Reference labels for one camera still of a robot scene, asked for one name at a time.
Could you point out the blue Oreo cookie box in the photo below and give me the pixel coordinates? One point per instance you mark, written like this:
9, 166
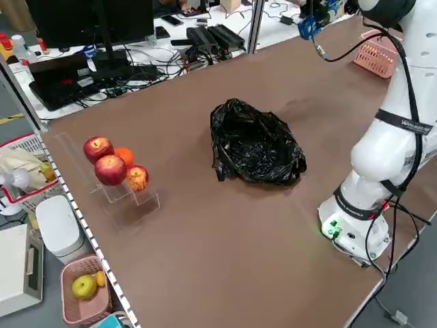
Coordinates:
309, 27

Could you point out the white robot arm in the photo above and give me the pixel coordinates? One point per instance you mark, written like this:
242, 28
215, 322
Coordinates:
392, 160

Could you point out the black plastic bag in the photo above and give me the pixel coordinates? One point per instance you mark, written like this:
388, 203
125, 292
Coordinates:
259, 150

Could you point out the pink plastic basket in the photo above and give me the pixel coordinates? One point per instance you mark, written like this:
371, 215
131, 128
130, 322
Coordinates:
85, 311
373, 58

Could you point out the red rimmed white basket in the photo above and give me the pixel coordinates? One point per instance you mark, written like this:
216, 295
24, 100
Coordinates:
30, 147

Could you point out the beige cloth bag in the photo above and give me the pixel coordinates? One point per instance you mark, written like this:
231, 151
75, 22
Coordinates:
17, 160

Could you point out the mottled red yellow apple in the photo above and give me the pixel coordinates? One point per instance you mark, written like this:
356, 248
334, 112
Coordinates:
137, 178

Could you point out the orange fruit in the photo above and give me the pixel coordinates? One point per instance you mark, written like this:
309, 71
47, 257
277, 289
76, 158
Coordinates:
125, 156

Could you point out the clear acrylic fruit stand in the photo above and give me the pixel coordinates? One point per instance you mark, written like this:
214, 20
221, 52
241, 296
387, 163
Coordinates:
112, 205

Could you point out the black power supply unit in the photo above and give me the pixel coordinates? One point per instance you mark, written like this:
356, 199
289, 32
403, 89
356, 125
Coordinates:
201, 37
227, 36

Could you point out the black smartphone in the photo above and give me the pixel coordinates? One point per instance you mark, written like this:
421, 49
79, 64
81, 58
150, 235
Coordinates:
172, 20

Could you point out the yellow lemon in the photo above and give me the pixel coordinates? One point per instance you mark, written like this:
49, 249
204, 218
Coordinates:
100, 278

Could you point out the yellow green fruit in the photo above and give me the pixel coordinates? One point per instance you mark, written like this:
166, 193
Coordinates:
48, 171

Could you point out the white waste bin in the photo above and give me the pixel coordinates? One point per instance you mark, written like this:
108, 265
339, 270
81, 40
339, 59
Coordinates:
58, 225

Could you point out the black laptop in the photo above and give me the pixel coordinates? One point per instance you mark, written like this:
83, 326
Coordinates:
58, 82

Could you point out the black computer monitor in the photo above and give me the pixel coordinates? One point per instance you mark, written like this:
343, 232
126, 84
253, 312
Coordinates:
88, 20

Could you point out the white desk fan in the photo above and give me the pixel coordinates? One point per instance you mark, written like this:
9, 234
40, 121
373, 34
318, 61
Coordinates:
17, 177

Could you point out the white plastic bottle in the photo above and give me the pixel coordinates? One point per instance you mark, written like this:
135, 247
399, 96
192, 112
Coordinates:
22, 48

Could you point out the grey metal box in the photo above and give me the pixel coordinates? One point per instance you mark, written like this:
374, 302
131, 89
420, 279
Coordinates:
13, 270

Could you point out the grey floor adapter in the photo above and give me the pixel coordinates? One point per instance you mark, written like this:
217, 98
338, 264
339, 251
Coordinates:
397, 316

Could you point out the brown cardboard box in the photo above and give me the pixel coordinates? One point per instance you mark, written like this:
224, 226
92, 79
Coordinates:
13, 15

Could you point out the aluminium frame post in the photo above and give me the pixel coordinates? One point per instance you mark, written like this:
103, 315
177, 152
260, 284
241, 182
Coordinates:
20, 95
255, 24

